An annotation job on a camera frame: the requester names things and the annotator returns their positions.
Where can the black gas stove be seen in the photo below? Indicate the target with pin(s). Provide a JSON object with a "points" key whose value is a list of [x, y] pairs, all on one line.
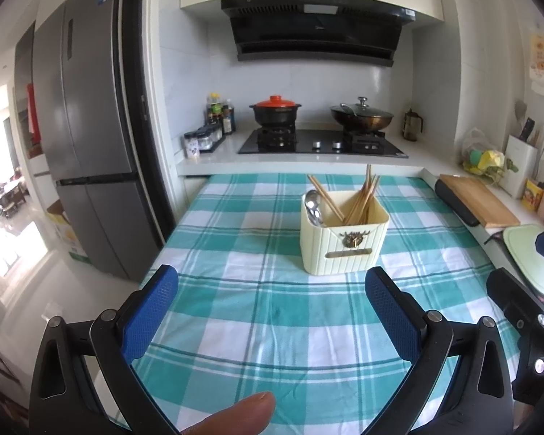
{"points": [[322, 145]]}

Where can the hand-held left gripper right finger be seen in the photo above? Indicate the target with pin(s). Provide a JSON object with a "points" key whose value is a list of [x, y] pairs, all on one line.
{"points": [[390, 317]]}

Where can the green cutting board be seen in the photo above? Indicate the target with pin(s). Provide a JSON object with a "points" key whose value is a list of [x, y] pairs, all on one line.
{"points": [[521, 249]]}

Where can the person's left hand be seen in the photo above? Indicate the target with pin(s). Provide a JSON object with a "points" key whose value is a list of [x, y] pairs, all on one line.
{"points": [[240, 412]]}

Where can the cream utensil holder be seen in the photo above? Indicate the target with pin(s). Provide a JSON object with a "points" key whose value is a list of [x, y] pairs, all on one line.
{"points": [[344, 249]]}

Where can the steel spoon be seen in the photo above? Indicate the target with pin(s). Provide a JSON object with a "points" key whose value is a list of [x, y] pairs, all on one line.
{"points": [[316, 216], [311, 200]]}

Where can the yellow-capped oil bottle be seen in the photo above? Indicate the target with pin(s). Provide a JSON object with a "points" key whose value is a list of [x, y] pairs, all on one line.
{"points": [[215, 108]]}

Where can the glass spice jar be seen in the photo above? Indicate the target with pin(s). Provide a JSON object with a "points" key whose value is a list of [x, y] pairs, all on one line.
{"points": [[216, 132], [206, 138]]}

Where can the wok with glass lid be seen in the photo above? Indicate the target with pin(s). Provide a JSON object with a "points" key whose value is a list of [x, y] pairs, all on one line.
{"points": [[362, 115]]}

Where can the cardboard box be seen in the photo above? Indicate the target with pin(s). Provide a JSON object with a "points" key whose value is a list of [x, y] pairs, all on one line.
{"points": [[68, 231]]}

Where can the yellow snack packet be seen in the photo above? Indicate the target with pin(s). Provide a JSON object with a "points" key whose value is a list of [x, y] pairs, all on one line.
{"points": [[532, 195]]}

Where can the black range hood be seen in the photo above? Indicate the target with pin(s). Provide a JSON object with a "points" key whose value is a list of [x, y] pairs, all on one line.
{"points": [[317, 31]]}

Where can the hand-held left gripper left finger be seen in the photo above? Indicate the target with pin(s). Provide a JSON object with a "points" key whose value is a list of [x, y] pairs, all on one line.
{"points": [[152, 312]]}

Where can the dark sauce bottle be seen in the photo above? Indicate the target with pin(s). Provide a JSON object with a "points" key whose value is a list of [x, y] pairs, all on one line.
{"points": [[232, 113], [226, 122]]}

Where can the teal checked tablecloth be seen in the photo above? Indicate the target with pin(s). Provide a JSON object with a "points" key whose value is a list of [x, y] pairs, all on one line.
{"points": [[276, 326]]}

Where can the glass french press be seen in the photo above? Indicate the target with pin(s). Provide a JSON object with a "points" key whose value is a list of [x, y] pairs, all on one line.
{"points": [[411, 126]]}

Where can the yellow green cloth bundle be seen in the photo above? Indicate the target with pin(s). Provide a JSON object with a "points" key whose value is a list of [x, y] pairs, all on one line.
{"points": [[483, 158]]}

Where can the wooden dining furniture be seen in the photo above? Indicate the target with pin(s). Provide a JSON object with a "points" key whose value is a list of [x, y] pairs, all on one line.
{"points": [[7, 195]]}

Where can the hanging printed bag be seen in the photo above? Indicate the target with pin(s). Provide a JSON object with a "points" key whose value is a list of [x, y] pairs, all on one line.
{"points": [[540, 63]]}

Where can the red hanging cloth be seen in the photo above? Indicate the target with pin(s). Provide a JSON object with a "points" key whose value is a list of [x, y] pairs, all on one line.
{"points": [[33, 113]]}

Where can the wooden cutting board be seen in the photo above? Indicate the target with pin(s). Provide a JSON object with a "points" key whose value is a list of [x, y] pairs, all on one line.
{"points": [[485, 199]]}

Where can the grey spatula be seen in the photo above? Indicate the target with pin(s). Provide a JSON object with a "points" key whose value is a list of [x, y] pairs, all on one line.
{"points": [[520, 111]]}

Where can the grey refrigerator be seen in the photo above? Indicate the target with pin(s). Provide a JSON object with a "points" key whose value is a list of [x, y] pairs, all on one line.
{"points": [[86, 145]]}

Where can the black pot red lid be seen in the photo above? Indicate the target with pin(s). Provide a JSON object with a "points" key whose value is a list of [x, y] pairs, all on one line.
{"points": [[275, 111]]}

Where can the white knife block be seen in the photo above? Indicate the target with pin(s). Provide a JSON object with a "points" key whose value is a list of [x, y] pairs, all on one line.
{"points": [[519, 167]]}

